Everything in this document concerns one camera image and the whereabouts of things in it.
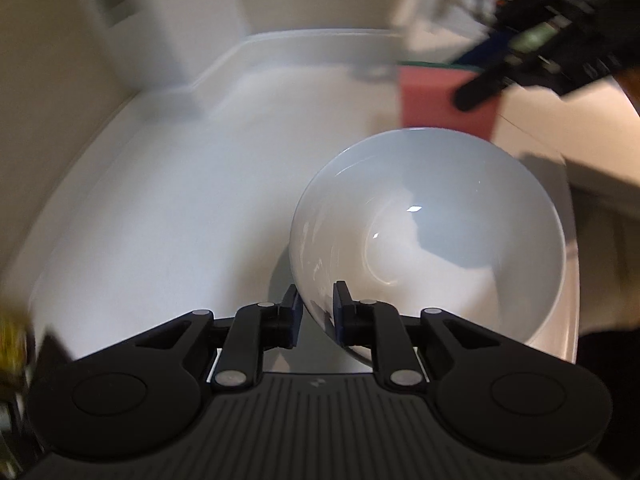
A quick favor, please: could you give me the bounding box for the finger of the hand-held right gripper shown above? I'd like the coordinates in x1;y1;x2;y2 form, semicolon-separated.
452;29;524;70
452;62;527;113

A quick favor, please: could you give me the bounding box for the white ceramic bowl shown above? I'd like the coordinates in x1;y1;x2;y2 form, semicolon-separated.
289;127;569;367

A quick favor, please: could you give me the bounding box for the sauce jar with yellow label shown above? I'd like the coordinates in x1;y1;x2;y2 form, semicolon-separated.
0;310;29;386

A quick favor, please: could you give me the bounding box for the pink and green sponge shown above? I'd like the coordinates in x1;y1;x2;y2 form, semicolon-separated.
398;60;506;142

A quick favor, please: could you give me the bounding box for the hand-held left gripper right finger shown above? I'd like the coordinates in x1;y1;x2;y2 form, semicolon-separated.
332;281;502;394

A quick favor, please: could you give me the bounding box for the black glass stove top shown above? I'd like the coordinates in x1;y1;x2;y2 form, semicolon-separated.
30;330;76;378

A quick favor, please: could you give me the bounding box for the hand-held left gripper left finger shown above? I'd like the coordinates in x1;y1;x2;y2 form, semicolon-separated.
135;284;305;394

